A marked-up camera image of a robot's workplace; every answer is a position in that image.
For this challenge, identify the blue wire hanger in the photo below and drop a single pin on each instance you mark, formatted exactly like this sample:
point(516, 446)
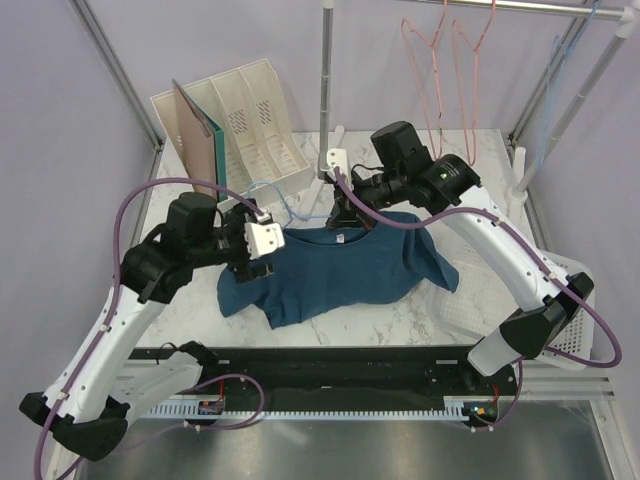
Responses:
point(291, 213)
point(563, 49)

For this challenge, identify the teal folder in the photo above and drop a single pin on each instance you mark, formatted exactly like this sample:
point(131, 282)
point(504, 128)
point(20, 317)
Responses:
point(216, 150)

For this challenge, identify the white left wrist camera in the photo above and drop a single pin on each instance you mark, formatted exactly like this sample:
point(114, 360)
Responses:
point(263, 236)

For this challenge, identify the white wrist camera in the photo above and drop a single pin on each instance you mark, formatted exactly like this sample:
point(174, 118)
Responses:
point(263, 236)
point(337, 162)

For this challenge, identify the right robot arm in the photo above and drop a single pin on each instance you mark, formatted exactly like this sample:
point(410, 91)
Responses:
point(548, 298)

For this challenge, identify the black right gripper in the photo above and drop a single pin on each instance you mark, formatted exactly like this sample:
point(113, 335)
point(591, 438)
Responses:
point(347, 213)

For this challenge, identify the blue t shirt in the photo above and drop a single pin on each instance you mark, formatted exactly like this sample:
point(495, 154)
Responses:
point(321, 270)

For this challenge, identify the brown cardboard folder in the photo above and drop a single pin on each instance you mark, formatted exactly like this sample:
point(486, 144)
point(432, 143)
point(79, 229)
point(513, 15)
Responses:
point(196, 136)

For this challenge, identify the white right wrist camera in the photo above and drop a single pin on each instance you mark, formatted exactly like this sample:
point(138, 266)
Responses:
point(337, 162)

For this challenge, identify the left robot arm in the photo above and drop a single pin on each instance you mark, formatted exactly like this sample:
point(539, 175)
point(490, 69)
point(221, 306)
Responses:
point(87, 410)

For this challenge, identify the pink wire hanger right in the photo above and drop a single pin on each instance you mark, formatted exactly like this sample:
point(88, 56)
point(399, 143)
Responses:
point(466, 54)

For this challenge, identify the white clothes rack foot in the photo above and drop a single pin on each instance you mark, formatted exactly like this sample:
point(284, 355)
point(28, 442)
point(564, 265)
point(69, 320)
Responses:
point(309, 200)

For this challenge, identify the white plastic laundry basket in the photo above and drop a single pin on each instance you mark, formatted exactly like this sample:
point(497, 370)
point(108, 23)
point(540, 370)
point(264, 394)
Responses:
point(482, 301)

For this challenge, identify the white slotted cable duct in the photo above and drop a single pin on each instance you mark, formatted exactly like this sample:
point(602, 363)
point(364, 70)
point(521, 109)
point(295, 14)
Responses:
point(190, 408)

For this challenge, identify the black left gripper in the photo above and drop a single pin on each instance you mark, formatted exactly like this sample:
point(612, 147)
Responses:
point(235, 219)

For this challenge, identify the white plastic file organizer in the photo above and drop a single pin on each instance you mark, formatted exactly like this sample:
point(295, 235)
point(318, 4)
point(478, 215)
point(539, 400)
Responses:
point(247, 103)

